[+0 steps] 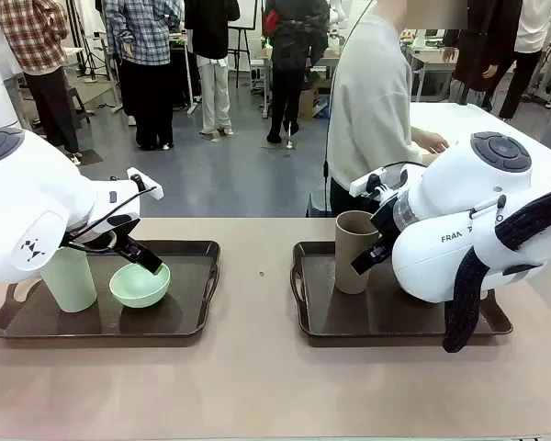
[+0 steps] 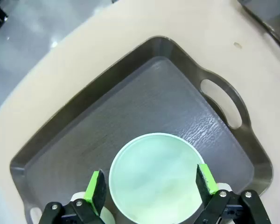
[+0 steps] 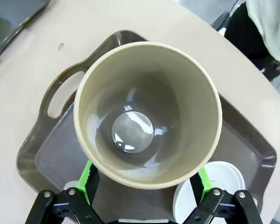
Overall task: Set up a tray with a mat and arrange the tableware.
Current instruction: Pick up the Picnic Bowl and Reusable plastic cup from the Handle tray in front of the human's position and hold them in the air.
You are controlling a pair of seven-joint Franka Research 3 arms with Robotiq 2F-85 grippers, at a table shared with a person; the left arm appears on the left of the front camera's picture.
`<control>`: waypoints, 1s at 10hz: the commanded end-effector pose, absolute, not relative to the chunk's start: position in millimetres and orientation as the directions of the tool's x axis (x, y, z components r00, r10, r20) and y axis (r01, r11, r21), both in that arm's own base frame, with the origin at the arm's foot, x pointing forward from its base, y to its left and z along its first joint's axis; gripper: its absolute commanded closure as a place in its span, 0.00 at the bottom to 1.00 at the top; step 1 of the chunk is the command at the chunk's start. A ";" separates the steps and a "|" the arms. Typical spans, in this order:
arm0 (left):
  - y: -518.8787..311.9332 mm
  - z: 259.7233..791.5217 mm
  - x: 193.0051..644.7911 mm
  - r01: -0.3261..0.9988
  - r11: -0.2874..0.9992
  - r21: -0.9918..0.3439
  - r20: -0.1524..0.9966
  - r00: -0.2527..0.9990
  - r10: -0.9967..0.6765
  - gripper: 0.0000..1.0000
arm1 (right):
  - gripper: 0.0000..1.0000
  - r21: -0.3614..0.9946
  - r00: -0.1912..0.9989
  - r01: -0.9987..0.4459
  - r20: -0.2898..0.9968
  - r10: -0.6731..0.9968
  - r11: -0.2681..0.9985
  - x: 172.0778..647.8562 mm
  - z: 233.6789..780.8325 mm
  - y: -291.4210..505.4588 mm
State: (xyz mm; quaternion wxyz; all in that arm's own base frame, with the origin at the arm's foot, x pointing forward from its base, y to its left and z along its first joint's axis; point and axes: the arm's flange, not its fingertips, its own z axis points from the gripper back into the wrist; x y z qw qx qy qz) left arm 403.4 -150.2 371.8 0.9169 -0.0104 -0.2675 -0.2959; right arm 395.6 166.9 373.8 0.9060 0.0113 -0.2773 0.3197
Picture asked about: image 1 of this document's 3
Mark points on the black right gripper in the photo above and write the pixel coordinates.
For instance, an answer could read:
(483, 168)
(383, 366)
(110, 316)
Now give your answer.
(385, 220)

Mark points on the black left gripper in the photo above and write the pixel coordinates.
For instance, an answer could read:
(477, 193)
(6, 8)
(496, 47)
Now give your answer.
(124, 220)

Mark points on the brown tall cup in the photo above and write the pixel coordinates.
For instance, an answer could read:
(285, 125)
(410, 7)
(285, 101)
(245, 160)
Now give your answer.
(349, 262)

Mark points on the light green bowl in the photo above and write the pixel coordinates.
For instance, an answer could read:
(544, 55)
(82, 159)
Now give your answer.
(135, 291)

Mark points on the light green tall cup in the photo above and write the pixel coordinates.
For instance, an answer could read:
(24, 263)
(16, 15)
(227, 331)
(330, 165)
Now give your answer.
(71, 285)

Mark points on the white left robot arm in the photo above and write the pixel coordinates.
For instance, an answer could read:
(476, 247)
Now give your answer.
(27, 206)

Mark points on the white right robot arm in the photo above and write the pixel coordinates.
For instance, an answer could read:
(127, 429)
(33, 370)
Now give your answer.
(464, 202)

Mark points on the dark brown plastic tray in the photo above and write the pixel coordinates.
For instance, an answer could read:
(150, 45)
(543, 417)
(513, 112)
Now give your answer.
(385, 317)
(119, 324)

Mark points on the person's right hand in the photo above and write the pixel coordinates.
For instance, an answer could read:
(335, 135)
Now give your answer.
(434, 141)

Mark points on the person in cream sweater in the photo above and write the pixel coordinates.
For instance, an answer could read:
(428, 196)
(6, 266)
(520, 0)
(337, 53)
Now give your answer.
(372, 115)

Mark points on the white background table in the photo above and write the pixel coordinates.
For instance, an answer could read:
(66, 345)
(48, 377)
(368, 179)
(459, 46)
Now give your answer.
(459, 121)

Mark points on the cardboard box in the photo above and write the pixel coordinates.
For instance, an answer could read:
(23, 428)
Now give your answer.
(308, 101)

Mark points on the dark metal stool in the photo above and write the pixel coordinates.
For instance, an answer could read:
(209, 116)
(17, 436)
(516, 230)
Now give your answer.
(77, 98)

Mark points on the bystander in blue plaid shirt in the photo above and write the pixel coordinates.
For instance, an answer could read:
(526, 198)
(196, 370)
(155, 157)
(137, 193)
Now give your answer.
(142, 55)

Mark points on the bystander with red bag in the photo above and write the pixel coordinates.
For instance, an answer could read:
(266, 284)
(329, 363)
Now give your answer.
(294, 50)

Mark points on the black easel stand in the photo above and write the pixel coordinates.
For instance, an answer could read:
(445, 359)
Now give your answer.
(243, 50)

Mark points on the bystander in black top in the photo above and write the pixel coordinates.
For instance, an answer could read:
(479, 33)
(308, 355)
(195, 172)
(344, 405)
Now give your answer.
(211, 32)

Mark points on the bystander in red plaid shirt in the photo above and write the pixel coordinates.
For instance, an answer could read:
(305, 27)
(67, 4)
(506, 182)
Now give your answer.
(37, 41)

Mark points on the bystander in dark coat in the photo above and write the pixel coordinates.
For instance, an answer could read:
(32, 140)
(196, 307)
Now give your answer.
(482, 46)

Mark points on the bystander in white shirt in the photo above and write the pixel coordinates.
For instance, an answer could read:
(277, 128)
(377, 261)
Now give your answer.
(532, 27)

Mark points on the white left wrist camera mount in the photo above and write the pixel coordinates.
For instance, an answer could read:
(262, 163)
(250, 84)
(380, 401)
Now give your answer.
(147, 187)

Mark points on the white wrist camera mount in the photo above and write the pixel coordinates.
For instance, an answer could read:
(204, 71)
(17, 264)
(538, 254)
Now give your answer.
(365, 181)
(147, 187)

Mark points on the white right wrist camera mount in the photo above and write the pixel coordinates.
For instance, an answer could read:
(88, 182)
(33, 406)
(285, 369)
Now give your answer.
(365, 181)

